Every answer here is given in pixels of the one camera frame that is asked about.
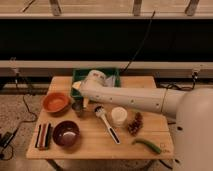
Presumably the yellow banana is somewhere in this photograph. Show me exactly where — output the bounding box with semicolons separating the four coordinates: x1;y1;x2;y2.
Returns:
83;98;89;109

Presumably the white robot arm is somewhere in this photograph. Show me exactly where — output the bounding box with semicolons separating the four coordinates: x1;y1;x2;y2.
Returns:
72;70;213;171

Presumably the small metal cup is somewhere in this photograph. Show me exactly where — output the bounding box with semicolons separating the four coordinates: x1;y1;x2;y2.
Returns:
72;102;84;117

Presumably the grey folded cloth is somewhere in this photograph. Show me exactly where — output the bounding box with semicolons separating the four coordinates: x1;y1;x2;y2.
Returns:
106;75;116;87

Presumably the green plastic bin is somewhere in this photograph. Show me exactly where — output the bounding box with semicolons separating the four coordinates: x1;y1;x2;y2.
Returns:
70;68;121;99

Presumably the white round container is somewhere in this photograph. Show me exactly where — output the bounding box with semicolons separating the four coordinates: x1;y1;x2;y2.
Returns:
111;107;128;127

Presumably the wooden table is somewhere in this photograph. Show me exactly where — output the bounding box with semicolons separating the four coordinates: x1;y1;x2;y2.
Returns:
26;75;177;161

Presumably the bunch of dark grapes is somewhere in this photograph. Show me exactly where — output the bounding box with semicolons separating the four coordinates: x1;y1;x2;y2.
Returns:
127;112;143;136

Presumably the orange bowl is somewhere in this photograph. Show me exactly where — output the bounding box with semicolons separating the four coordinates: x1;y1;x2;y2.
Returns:
42;92;70;113

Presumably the dark maroon bowl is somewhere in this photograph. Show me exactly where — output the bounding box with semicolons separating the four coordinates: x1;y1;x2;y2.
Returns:
52;121;80;148

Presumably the green cucumber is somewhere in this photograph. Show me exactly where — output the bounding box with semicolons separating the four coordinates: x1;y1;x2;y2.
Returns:
131;138;162;154

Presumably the black cable on wall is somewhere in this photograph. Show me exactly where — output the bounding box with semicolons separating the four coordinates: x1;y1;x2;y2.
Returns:
119;10;157;75

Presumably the black floor cable left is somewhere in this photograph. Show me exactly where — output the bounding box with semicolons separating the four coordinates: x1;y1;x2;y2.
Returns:
0;73;38;160

